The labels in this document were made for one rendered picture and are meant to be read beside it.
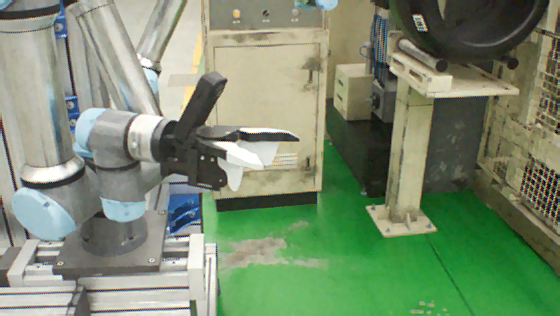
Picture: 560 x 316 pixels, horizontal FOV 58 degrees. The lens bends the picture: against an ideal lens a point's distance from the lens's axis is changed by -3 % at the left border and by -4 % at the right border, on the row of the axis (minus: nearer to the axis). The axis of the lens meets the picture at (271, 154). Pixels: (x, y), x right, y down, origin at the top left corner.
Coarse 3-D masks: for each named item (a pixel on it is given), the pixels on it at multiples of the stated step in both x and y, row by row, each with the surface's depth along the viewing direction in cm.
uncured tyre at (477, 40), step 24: (408, 0) 168; (432, 0) 164; (504, 0) 195; (528, 0) 185; (408, 24) 176; (432, 24) 168; (480, 24) 199; (504, 24) 193; (528, 24) 173; (432, 48) 176; (456, 48) 173; (480, 48) 174; (504, 48) 176
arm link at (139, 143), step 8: (136, 120) 80; (144, 120) 79; (152, 120) 79; (160, 120) 80; (136, 128) 79; (144, 128) 78; (152, 128) 78; (136, 136) 79; (144, 136) 78; (152, 136) 78; (128, 144) 79; (136, 144) 78; (144, 144) 78; (136, 152) 79; (144, 152) 79; (144, 160) 80; (152, 160) 80
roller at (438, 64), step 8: (400, 40) 205; (408, 40) 201; (400, 48) 205; (408, 48) 196; (416, 48) 191; (416, 56) 190; (424, 56) 184; (432, 56) 180; (432, 64) 178; (440, 64) 175; (440, 72) 176
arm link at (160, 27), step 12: (168, 0) 153; (180, 0) 154; (156, 12) 154; (168, 12) 154; (180, 12) 156; (156, 24) 155; (168, 24) 155; (144, 36) 157; (156, 36) 156; (168, 36) 158; (144, 48) 157; (156, 48) 157; (144, 60) 157; (156, 60) 159; (156, 72) 160
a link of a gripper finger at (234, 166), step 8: (216, 144) 72; (224, 144) 72; (232, 144) 72; (232, 152) 69; (240, 152) 69; (248, 152) 69; (224, 160) 72; (232, 160) 69; (240, 160) 68; (248, 160) 68; (256, 160) 68; (224, 168) 73; (232, 168) 71; (240, 168) 69; (256, 168) 68; (264, 168) 68; (232, 176) 71; (240, 176) 70; (232, 184) 71
